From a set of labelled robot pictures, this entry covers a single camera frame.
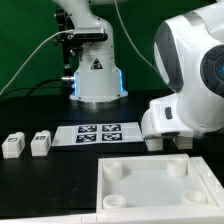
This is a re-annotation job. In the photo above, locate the white square tabletop part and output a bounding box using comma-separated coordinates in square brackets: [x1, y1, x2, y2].
[96, 154, 218, 212]

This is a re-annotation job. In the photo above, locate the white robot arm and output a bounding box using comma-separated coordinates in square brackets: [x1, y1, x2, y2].
[53, 0, 224, 139]

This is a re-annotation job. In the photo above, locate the white sheet with markers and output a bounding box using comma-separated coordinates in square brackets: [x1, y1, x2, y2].
[52, 122, 143, 147]

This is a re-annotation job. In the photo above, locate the white L-shaped corner fence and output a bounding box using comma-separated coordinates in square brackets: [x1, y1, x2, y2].
[0, 157, 224, 224]

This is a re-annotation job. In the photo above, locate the black cable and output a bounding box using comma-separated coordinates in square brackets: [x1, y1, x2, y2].
[0, 78, 73, 101]

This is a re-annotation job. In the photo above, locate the white cable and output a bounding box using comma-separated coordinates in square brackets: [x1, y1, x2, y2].
[0, 29, 75, 96]

